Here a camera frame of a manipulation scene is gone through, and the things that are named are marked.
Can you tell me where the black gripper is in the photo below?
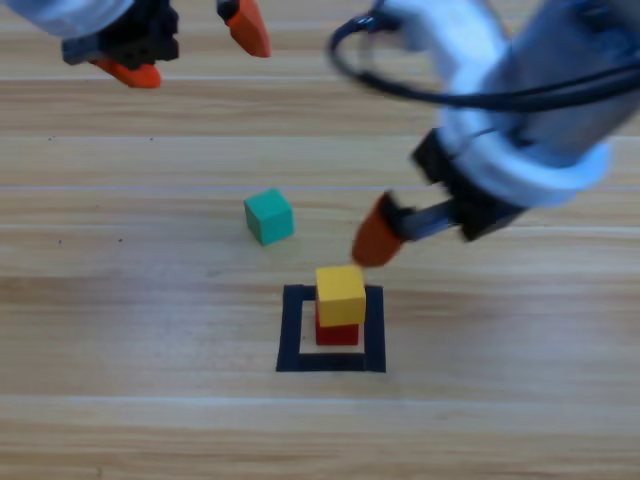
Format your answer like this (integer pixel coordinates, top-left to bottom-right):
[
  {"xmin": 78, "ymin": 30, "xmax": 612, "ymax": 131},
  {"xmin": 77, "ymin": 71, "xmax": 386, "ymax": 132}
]
[
  {"xmin": 61, "ymin": 0, "xmax": 273, "ymax": 90},
  {"xmin": 350, "ymin": 129, "xmax": 527, "ymax": 270}
]

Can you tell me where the yellow wooden cube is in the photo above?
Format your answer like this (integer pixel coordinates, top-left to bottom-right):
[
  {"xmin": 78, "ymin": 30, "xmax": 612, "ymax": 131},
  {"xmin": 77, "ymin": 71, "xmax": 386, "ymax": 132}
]
[{"xmin": 314, "ymin": 264, "xmax": 367, "ymax": 328}]

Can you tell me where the red wooden cube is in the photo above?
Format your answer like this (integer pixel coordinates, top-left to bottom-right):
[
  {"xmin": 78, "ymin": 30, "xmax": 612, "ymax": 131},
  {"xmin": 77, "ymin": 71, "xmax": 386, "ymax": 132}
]
[{"xmin": 314, "ymin": 299, "xmax": 361, "ymax": 347}]

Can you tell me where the green wooden cube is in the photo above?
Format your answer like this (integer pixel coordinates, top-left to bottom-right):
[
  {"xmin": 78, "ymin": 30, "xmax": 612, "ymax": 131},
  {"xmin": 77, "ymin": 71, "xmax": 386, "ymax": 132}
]
[{"xmin": 243, "ymin": 187, "xmax": 295, "ymax": 247}]

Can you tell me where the black tape square outline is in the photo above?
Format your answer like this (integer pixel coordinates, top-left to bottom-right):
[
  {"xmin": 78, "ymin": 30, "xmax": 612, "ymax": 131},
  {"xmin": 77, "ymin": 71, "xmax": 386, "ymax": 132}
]
[{"xmin": 275, "ymin": 284, "xmax": 387, "ymax": 374}]

